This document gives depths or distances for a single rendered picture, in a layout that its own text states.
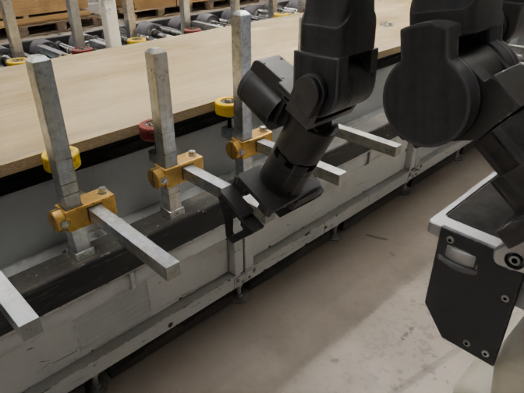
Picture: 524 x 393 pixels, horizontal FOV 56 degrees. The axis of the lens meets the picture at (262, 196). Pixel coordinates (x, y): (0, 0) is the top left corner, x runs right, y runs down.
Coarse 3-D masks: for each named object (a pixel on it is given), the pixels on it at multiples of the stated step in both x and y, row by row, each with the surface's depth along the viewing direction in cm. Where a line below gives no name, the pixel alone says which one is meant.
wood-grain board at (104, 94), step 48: (384, 0) 308; (144, 48) 197; (192, 48) 197; (288, 48) 197; (384, 48) 197; (0, 96) 145; (96, 96) 145; (144, 96) 145; (192, 96) 145; (0, 144) 115; (96, 144) 119
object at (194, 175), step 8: (152, 152) 127; (152, 160) 129; (184, 168) 119; (192, 168) 119; (200, 168) 119; (184, 176) 120; (192, 176) 118; (200, 176) 116; (208, 176) 116; (200, 184) 116; (208, 184) 114; (216, 184) 112; (224, 184) 112; (208, 192) 115; (216, 192) 112; (248, 200) 106; (256, 200) 106; (256, 208) 104; (256, 216) 105; (264, 216) 102; (272, 216) 104
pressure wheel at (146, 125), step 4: (144, 120) 126; (148, 120) 126; (152, 120) 126; (140, 124) 124; (144, 124) 124; (148, 124) 125; (152, 124) 124; (140, 128) 122; (144, 128) 122; (148, 128) 122; (152, 128) 122; (140, 132) 123; (144, 132) 122; (148, 132) 122; (152, 132) 121; (140, 136) 124; (144, 136) 123; (148, 136) 122; (152, 136) 122; (148, 140) 123; (152, 140) 123
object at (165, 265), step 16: (80, 192) 111; (96, 208) 105; (96, 224) 104; (112, 224) 100; (128, 224) 100; (128, 240) 95; (144, 240) 94; (144, 256) 92; (160, 256) 90; (160, 272) 89; (176, 272) 89
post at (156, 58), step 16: (160, 48) 105; (160, 64) 105; (160, 80) 107; (160, 96) 108; (160, 112) 110; (160, 128) 112; (160, 144) 115; (160, 160) 117; (176, 160) 118; (176, 192) 122; (176, 208) 124
